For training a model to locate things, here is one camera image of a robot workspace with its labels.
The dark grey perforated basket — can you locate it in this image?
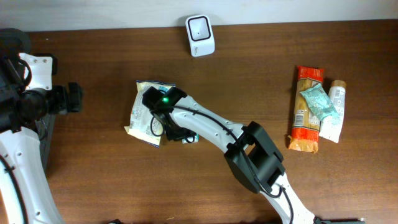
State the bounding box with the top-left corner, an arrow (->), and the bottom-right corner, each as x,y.
0,27 -> 58,172

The white tube with tan cap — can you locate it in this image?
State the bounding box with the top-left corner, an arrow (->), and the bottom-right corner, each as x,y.
319,80 -> 346,143

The white barcode scanner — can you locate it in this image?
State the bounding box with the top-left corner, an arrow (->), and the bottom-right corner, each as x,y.
185,15 -> 215,57

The orange spaghetti packet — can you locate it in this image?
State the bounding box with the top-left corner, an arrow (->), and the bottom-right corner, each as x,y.
288,65 -> 324,153

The cream snack bag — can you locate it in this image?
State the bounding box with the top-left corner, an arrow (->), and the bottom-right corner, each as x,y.
124,80 -> 175,147

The teal wipes packet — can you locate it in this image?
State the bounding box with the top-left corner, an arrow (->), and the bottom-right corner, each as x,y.
300,83 -> 339,121

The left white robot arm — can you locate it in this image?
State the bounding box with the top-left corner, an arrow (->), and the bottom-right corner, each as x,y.
1,53 -> 83,223

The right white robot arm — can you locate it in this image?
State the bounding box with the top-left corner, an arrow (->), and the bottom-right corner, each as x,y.
142,87 -> 317,223

